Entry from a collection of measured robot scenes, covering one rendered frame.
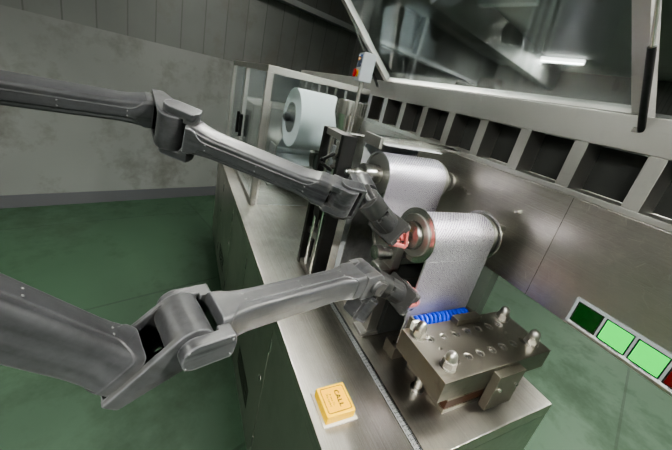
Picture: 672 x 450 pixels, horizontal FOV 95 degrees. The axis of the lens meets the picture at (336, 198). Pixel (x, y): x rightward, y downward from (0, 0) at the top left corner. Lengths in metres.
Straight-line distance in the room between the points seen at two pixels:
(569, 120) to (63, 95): 1.12
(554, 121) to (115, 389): 1.06
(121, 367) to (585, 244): 0.95
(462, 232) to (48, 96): 0.92
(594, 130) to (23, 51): 3.59
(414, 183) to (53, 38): 3.16
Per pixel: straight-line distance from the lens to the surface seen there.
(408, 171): 1.00
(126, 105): 0.75
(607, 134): 0.99
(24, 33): 3.57
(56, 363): 0.44
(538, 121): 1.07
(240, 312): 0.49
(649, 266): 0.94
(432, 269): 0.87
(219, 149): 0.67
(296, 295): 0.54
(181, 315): 0.47
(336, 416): 0.80
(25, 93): 0.76
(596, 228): 0.97
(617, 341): 0.99
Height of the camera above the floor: 1.56
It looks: 19 degrees down
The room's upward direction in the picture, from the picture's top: 13 degrees clockwise
